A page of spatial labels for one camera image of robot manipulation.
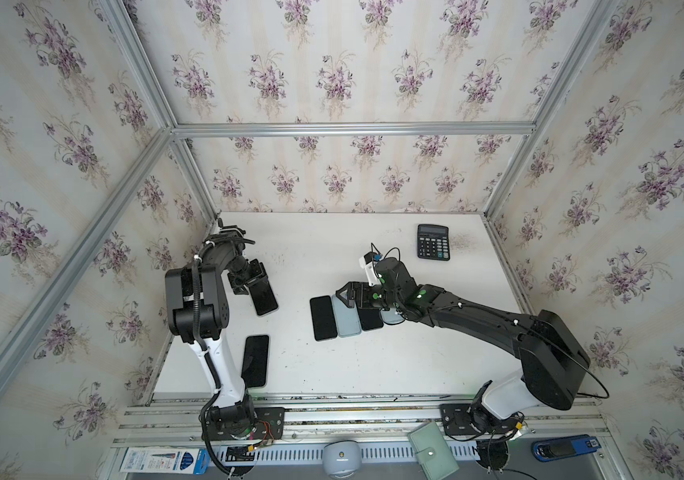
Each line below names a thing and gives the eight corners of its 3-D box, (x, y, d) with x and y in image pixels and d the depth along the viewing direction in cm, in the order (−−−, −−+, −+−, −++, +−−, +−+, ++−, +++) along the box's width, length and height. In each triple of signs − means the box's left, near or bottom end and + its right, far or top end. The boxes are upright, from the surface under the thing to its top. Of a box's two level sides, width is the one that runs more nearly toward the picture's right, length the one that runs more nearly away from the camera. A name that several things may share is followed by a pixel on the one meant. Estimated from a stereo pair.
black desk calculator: (417, 257, 109) (419, 252, 107) (417, 228, 119) (419, 223, 117) (448, 261, 108) (451, 256, 106) (446, 232, 118) (448, 226, 116)
